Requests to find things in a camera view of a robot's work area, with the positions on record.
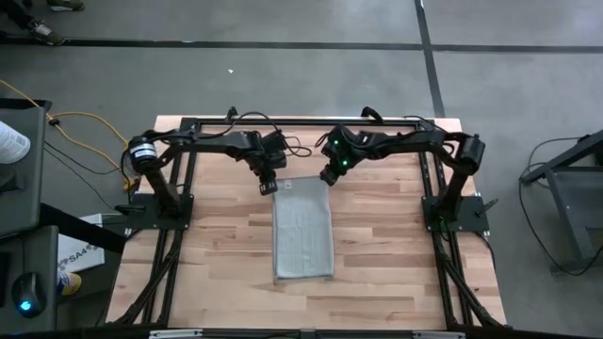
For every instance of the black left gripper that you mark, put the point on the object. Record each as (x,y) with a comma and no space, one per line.
(271,162)

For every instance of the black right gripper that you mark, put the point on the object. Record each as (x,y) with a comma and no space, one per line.
(340,155)

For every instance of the grey microfiber towel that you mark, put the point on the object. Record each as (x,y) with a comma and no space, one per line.
(304,230)

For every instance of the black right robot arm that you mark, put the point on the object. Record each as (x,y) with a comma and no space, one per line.
(414,139)

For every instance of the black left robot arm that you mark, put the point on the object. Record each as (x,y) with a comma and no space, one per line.
(212,141)

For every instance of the black diagonal bar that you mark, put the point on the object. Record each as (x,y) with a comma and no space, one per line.
(80,228)

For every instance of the white box with print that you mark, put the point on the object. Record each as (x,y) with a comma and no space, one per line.
(80,249)

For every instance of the black crossbar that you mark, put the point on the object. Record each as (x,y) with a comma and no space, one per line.
(94,335)

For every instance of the dark grey metal stand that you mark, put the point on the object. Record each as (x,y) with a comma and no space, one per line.
(579,198)

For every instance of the dark grey cabinet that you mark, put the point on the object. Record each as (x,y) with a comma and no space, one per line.
(19,188)

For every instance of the dark grey side table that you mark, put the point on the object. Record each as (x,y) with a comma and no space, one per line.
(28,249)

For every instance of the person's dark shoe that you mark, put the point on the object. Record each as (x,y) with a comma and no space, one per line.
(66,4)
(44,32)

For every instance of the white labelled container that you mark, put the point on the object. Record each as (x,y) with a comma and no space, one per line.
(11,141)

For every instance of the black computer mouse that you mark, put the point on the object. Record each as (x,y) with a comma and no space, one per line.
(28,294)

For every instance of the person's leg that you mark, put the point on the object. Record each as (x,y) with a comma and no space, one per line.
(14,11)

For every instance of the black metal table frame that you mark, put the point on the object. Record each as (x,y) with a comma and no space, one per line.
(306,122)

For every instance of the black frame clip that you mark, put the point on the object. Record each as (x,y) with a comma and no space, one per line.
(372,114)
(231,114)

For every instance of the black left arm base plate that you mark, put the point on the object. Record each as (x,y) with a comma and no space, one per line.
(186,221)

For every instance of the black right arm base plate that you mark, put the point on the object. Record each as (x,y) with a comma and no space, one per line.
(473,225)

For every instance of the silver bracket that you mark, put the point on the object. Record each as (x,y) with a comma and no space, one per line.
(175,334)
(438,334)

